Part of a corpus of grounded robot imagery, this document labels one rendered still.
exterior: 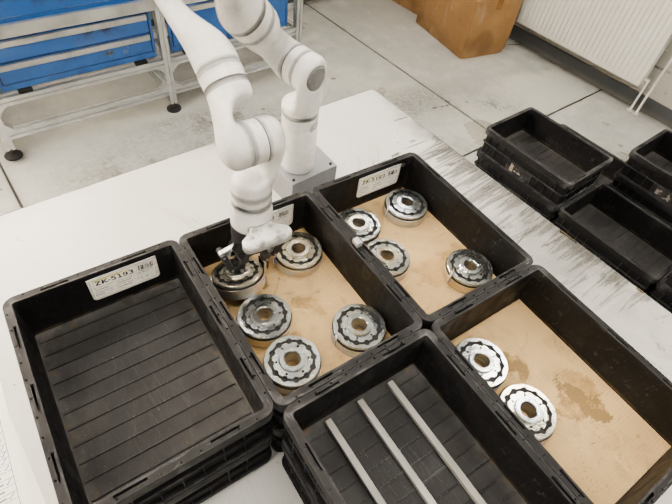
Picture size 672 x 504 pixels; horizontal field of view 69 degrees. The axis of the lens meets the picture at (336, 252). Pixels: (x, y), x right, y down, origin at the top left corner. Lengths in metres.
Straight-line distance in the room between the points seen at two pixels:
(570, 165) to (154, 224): 1.61
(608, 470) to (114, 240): 1.15
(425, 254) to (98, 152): 2.00
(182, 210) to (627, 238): 1.64
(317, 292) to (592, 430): 0.57
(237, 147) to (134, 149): 2.03
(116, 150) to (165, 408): 2.01
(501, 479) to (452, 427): 0.11
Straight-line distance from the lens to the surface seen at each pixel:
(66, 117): 2.80
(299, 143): 1.25
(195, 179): 1.44
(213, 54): 0.78
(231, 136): 0.73
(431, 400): 0.93
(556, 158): 2.21
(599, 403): 1.07
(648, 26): 3.76
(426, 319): 0.89
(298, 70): 1.13
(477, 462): 0.92
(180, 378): 0.92
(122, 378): 0.95
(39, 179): 2.69
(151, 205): 1.39
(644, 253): 2.17
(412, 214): 1.16
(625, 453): 1.05
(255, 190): 0.79
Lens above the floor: 1.65
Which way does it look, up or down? 49 degrees down
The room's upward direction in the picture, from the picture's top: 9 degrees clockwise
